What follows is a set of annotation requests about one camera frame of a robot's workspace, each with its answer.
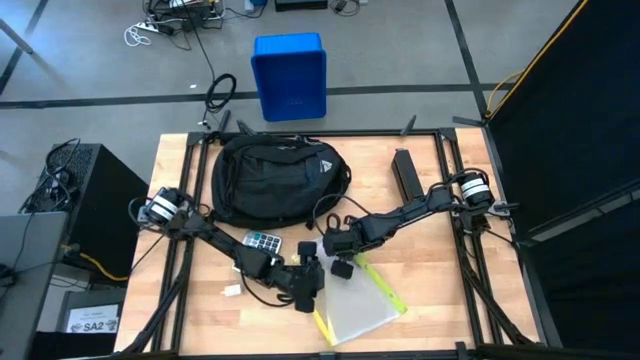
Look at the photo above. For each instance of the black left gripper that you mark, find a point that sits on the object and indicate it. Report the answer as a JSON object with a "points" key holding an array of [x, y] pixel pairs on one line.
{"points": [[300, 282]]}

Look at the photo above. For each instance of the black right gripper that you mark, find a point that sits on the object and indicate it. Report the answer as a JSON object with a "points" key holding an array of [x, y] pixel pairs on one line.
{"points": [[345, 244]]}

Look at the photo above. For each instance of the grey calculator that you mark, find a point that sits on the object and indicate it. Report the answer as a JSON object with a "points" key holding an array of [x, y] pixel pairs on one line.
{"points": [[262, 242]]}

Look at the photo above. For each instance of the small white card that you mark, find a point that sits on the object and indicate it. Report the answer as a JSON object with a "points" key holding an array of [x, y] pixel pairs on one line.
{"points": [[232, 290]]}

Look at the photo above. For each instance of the black backpack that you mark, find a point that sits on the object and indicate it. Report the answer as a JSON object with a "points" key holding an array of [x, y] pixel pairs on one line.
{"points": [[275, 180]]}

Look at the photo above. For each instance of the black weekly pill organizer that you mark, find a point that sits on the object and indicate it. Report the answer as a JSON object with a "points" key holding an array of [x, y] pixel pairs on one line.
{"points": [[406, 172]]}

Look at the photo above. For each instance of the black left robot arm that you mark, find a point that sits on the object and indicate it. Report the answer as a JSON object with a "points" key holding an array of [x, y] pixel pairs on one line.
{"points": [[220, 240]]}

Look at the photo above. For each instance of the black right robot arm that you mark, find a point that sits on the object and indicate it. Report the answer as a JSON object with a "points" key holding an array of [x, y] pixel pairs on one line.
{"points": [[400, 217]]}

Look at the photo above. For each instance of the blue plastic bin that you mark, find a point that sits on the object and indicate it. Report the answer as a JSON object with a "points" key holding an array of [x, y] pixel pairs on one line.
{"points": [[290, 75]]}

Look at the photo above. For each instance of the dark grey box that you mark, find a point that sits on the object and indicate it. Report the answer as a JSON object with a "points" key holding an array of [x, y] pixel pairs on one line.
{"points": [[100, 296]]}

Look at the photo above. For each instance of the white SA2 sign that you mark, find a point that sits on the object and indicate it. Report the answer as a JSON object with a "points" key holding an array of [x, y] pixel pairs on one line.
{"points": [[92, 320]]}

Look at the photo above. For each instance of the black computer tower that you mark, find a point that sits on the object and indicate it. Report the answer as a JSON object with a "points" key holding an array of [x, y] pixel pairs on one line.
{"points": [[100, 190]]}

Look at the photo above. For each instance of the flat black floor box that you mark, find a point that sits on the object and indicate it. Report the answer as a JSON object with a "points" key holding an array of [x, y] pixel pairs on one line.
{"points": [[300, 5]]}

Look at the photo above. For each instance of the black curtain partition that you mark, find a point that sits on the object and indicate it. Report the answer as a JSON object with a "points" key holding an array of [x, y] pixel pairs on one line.
{"points": [[575, 125]]}

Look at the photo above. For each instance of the grey desk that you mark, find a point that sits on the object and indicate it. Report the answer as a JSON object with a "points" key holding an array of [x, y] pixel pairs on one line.
{"points": [[30, 280]]}

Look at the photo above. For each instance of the white power strip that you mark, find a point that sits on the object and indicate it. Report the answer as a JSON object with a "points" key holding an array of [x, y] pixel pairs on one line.
{"points": [[149, 26]]}

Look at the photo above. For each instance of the grey pole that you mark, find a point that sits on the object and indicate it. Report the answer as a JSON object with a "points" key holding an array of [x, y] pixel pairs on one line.
{"points": [[15, 37]]}

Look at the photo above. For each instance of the black aluminium table frame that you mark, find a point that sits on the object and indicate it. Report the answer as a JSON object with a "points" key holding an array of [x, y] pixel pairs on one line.
{"points": [[380, 133]]}

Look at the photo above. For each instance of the silver bracket plate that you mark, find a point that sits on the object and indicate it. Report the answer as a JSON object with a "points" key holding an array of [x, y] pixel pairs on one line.
{"points": [[502, 206]]}

